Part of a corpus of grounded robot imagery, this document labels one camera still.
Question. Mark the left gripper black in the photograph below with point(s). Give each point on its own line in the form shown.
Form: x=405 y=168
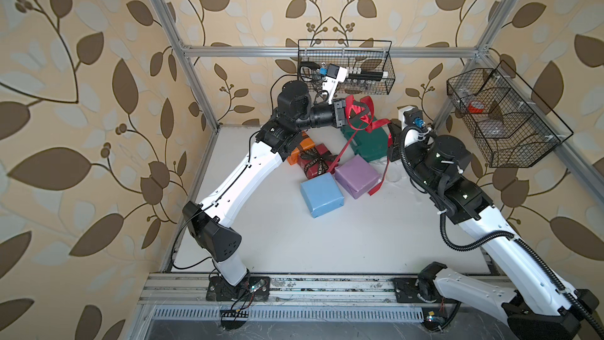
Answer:
x=334 y=112

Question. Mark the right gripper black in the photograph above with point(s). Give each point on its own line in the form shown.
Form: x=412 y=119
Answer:
x=395 y=153

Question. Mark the red ribbon bow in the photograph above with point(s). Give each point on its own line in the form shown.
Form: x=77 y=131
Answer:
x=359 y=116

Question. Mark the purple gift box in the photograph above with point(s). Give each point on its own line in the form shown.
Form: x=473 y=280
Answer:
x=356 y=176

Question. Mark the blue gift box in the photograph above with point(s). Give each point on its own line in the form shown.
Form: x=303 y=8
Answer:
x=322 y=195

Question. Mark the white ribbon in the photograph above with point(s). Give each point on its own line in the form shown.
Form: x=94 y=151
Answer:
x=394 y=179

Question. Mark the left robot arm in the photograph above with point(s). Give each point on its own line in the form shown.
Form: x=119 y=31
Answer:
x=209 y=221

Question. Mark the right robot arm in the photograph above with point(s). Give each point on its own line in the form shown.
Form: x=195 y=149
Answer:
x=541 y=304

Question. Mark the orange gift box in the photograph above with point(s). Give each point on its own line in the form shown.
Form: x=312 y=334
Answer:
x=305 y=144

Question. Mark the dark red gift box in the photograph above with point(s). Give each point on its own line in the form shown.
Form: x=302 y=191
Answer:
x=316 y=160

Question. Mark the red object in basket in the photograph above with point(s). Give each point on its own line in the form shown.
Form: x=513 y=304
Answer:
x=476 y=107

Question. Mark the green plastic tool case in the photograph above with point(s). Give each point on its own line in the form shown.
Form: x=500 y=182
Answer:
x=371 y=146

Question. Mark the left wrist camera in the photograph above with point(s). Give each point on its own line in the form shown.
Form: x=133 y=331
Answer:
x=332 y=75

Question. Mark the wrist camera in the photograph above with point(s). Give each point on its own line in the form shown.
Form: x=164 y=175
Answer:
x=332 y=75
x=411 y=118

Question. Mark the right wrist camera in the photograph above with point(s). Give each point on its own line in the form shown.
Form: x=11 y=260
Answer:
x=411 y=118

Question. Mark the socket set rail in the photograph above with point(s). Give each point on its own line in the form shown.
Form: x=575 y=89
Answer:
x=310 y=71

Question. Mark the black wire basket right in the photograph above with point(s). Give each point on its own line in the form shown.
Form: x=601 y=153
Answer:
x=519 y=126

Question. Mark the black wire basket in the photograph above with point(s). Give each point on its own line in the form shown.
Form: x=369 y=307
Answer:
x=519 y=126
x=368 y=55

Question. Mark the black wire basket back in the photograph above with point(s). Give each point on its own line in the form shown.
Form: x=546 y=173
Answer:
x=368 y=55

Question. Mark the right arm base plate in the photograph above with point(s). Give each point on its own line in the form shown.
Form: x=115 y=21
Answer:
x=419 y=291

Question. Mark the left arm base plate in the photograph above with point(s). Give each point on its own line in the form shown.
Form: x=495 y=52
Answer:
x=238 y=289

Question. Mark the aluminium front rail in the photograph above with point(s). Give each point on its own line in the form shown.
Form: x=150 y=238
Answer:
x=287 y=289

